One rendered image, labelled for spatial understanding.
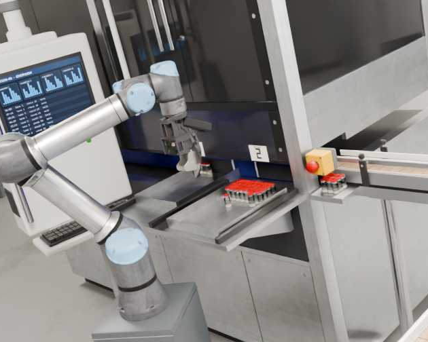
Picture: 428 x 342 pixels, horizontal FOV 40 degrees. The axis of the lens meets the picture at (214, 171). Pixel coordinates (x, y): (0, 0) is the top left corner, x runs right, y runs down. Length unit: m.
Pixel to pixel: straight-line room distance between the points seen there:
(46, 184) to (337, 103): 1.05
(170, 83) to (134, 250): 0.48
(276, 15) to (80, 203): 0.83
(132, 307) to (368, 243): 1.05
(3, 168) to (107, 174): 1.10
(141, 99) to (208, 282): 1.35
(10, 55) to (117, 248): 1.10
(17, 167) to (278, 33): 0.89
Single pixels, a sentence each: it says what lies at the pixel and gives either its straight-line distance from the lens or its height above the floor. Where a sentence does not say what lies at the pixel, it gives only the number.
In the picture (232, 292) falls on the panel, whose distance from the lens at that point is 2.64.
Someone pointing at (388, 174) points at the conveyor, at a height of 0.93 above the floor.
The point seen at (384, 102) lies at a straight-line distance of 2.42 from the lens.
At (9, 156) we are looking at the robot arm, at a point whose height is 1.34.
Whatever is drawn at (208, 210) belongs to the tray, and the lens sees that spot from 2.10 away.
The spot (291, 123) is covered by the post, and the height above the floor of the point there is 1.14.
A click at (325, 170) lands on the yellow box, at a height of 0.98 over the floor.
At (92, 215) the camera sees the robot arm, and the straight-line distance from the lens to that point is 1.78.
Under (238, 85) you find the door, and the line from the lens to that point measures 2.11.
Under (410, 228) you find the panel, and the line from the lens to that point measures 2.68.
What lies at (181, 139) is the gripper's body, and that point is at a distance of 1.74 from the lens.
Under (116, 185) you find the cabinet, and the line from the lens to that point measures 2.70.
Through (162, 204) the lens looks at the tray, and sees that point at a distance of 2.23.
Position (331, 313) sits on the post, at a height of 0.40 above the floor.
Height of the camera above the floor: 1.66
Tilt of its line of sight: 18 degrees down
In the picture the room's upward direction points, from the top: 14 degrees counter-clockwise
